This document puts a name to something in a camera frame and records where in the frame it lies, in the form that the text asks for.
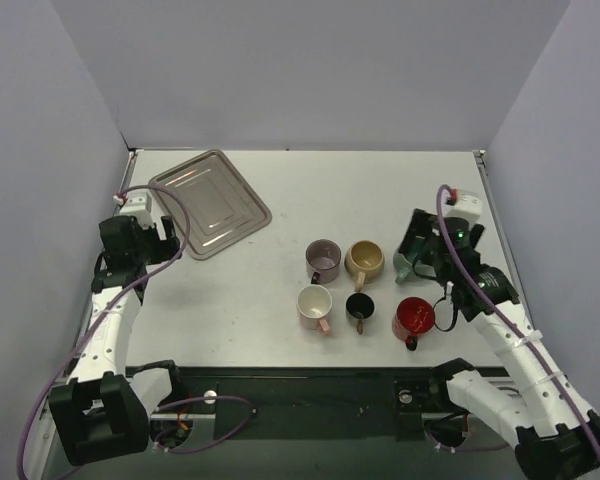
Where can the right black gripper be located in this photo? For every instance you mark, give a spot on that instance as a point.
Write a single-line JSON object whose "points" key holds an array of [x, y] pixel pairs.
{"points": [[425, 232]]}

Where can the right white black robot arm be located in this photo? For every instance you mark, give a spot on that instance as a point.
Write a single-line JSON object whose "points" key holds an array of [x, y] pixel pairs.
{"points": [[553, 430]]}

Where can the silver metal tray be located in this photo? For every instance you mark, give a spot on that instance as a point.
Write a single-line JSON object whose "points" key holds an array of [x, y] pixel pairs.
{"points": [[217, 200]]}

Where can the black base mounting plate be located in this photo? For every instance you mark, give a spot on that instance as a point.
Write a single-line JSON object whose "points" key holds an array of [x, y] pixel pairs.
{"points": [[281, 403]]}

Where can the pink faceted mug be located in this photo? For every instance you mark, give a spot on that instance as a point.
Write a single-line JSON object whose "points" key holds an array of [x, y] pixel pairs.
{"points": [[314, 305]]}

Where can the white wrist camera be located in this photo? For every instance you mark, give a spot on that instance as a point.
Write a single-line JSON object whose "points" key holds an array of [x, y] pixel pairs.
{"points": [[138, 206], [463, 204]]}

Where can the red mug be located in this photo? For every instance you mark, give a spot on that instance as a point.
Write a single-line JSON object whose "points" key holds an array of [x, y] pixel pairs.
{"points": [[413, 318]]}

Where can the beige tan mug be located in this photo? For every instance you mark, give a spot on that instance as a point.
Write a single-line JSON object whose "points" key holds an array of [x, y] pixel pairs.
{"points": [[364, 262]]}

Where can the green teal mug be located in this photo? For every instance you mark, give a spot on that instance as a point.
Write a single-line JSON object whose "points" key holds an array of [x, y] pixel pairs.
{"points": [[404, 268]]}

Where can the mauve purple mug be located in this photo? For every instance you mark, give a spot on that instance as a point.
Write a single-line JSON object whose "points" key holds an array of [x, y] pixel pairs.
{"points": [[323, 259]]}

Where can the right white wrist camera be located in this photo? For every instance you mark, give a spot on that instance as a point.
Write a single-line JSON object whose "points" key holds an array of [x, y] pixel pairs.
{"points": [[463, 204]]}

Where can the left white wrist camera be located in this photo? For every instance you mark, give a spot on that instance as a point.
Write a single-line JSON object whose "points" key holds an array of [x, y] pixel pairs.
{"points": [[138, 206]]}

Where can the small black mug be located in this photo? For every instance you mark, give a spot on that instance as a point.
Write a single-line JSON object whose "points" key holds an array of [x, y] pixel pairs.
{"points": [[359, 307]]}

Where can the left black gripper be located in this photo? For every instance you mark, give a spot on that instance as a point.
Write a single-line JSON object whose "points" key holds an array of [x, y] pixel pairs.
{"points": [[156, 245]]}

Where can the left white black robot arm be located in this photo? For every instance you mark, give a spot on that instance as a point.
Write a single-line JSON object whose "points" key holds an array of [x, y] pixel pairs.
{"points": [[99, 413]]}

